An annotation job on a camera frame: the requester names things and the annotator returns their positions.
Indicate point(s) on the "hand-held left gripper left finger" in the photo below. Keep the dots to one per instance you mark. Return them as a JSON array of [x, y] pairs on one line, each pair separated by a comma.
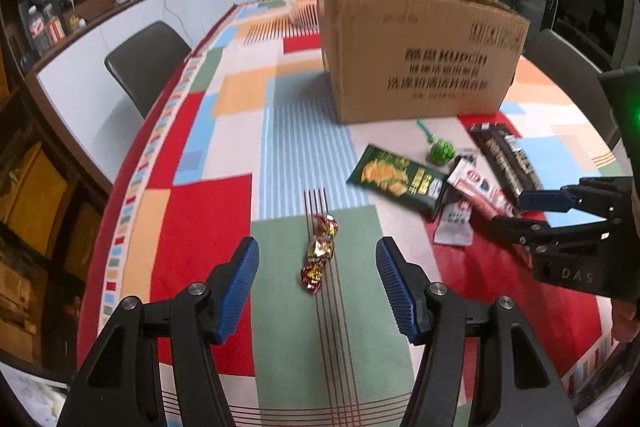
[[239, 289]]

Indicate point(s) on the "white basket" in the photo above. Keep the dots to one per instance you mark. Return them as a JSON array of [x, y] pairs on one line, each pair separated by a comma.
[[302, 9]]

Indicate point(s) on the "person's right hand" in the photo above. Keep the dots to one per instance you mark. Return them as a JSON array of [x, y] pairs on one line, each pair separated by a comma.
[[627, 319]]

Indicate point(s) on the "glass front cabinet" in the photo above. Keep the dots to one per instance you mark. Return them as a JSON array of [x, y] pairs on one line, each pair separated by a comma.
[[40, 232]]

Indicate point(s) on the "dark green chip packet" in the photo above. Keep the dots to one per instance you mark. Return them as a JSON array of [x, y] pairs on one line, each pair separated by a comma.
[[397, 179]]

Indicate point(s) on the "dark grey chair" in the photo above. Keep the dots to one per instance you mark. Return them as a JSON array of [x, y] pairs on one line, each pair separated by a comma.
[[150, 62], [565, 67]]

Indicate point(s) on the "clear water bottle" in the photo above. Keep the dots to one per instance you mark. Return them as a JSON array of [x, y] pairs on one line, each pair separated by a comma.
[[37, 29]]

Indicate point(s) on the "white grey snack packet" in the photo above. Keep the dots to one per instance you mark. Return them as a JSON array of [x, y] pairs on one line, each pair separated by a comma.
[[454, 224]]

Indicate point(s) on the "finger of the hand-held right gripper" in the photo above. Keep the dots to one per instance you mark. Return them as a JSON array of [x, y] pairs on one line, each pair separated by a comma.
[[542, 200], [520, 229]]

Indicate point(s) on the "white counter with dark top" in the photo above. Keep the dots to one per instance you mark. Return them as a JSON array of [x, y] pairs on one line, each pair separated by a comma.
[[100, 52]]

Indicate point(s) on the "long pink white packet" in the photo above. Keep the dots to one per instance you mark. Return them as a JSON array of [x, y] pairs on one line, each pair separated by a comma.
[[475, 187]]

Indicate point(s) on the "black seaweed packet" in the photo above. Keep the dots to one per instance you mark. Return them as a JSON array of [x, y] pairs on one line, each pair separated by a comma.
[[507, 159]]

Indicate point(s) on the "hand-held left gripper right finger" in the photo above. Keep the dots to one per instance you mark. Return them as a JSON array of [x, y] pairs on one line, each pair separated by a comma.
[[400, 289]]

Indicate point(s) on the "green wrapped lollipop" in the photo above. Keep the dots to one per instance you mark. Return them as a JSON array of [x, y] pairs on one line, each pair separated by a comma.
[[440, 151]]

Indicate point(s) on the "brown cardboard box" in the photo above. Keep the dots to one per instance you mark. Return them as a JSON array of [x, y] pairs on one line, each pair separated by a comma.
[[415, 57]]

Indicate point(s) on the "red label bottle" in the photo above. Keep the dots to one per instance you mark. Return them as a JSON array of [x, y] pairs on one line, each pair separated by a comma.
[[54, 24]]

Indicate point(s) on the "colourful patchwork tablecloth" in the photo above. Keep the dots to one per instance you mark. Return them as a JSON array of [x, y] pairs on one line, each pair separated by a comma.
[[290, 157]]

